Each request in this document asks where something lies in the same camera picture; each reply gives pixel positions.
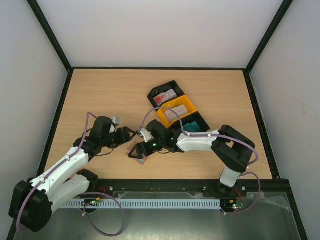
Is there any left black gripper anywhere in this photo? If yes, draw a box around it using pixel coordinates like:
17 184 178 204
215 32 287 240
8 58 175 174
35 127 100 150
101 126 134 149

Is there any brown leather card holder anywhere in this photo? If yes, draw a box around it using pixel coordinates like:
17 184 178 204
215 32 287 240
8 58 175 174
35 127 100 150
127 142 149 165

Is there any black bin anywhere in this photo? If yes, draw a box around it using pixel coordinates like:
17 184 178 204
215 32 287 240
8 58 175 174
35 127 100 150
147 80 185 108
180 111 211 133

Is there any yellow bin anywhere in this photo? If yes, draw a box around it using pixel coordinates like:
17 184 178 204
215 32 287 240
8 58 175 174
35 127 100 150
157 95 197 128

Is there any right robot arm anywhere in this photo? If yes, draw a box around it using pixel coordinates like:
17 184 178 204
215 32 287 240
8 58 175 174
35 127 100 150
128 120 259 196

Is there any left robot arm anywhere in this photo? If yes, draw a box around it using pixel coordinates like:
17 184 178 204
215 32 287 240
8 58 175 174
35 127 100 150
8 116 136 232

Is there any red white card stack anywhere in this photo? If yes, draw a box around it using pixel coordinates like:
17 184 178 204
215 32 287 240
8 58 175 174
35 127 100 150
153 89 177 106

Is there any white patterned card stack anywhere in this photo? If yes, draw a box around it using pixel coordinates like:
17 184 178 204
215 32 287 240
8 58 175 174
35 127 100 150
163 104 189 123

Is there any teal card stack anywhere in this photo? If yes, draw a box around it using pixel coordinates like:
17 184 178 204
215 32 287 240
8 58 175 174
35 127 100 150
183 121 202 133

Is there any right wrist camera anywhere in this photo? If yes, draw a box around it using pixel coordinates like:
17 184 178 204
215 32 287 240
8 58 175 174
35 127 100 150
136 128 154 143

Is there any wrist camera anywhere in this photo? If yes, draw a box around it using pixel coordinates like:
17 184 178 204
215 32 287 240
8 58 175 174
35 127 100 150
109 116 120 133
136 128 154 143

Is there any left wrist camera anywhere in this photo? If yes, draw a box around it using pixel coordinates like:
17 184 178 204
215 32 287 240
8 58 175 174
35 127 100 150
109 116 120 133

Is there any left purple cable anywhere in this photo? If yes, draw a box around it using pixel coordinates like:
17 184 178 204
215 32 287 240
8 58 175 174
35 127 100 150
16 112 126 236

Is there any purple cable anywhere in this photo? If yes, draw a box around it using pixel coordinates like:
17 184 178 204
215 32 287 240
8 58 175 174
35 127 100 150
138 107 262 216
16 112 126 236

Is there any light blue cable duct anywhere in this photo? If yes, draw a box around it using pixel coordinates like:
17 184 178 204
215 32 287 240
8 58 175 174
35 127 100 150
61 199 221 210

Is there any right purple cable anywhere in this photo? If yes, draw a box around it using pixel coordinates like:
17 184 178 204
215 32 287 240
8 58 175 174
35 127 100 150
138 107 262 216

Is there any black frame rail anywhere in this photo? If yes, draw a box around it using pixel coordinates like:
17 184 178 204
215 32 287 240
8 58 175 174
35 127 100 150
26 177 291 197

